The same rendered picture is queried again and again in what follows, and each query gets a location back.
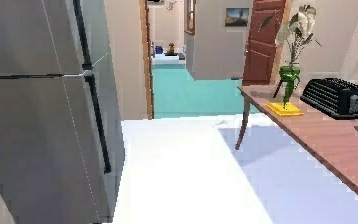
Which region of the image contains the yellow square book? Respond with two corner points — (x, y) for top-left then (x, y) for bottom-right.
(266, 101), (305, 118)

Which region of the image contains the framed landscape picture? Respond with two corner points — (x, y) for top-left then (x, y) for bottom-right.
(224, 7), (250, 28)

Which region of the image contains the white low table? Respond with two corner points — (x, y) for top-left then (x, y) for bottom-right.
(152, 53), (181, 66)

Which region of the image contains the brown framed window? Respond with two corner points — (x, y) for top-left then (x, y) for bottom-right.
(183, 0), (197, 37)

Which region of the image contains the brown wooden table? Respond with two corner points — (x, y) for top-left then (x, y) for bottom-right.
(234, 83), (358, 207)

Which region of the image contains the black toaster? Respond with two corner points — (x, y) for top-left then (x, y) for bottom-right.
(299, 77), (358, 121)

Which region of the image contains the brown wooden room door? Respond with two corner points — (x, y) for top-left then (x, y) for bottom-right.
(139, 0), (155, 120)

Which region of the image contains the long black fridge handle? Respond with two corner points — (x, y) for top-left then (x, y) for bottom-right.
(84, 73), (113, 175)

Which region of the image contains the house plant in green pot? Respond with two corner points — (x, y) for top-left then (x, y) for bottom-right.
(259, 4), (323, 111)

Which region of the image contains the red-brown room door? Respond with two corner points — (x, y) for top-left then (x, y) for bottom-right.
(242, 0), (287, 87)

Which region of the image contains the short black fridge handle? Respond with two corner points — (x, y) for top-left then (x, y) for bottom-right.
(72, 0), (94, 71)

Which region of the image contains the grey metal fridge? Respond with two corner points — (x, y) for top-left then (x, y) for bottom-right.
(0, 0), (126, 224)

